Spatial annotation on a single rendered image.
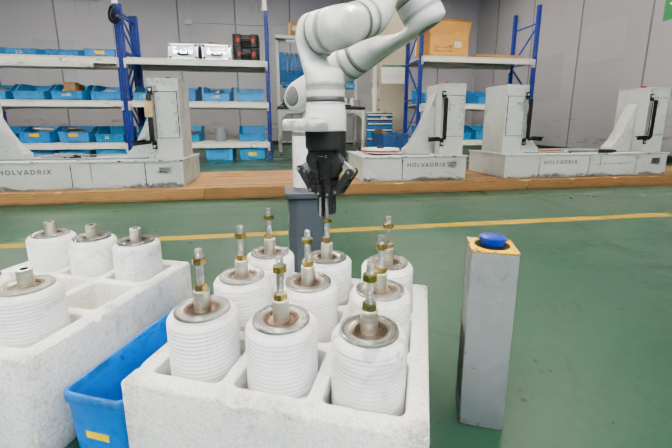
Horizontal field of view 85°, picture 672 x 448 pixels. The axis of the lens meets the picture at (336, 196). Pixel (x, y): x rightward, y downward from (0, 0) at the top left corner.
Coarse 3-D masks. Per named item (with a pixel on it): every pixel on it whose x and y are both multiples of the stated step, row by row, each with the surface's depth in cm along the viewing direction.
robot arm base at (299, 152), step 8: (296, 136) 110; (304, 136) 110; (296, 144) 111; (304, 144) 110; (296, 152) 112; (304, 152) 110; (296, 160) 112; (304, 160) 111; (296, 168) 113; (296, 176) 113; (296, 184) 114; (304, 184) 112
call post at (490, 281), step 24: (480, 264) 57; (504, 264) 56; (480, 288) 58; (504, 288) 57; (480, 312) 59; (504, 312) 58; (480, 336) 59; (504, 336) 58; (480, 360) 60; (504, 360) 59; (456, 384) 69; (480, 384) 61; (504, 384) 60; (480, 408) 62
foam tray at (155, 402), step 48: (240, 336) 58; (144, 384) 47; (192, 384) 47; (240, 384) 49; (144, 432) 48; (192, 432) 46; (240, 432) 44; (288, 432) 43; (336, 432) 41; (384, 432) 40
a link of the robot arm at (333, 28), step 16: (320, 16) 59; (336, 16) 59; (352, 16) 62; (368, 16) 66; (320, 32) 60; (336, 32) 59; (352, 32) 62; (368, 32) 68; (320, 48) 63; (336, 48) 62
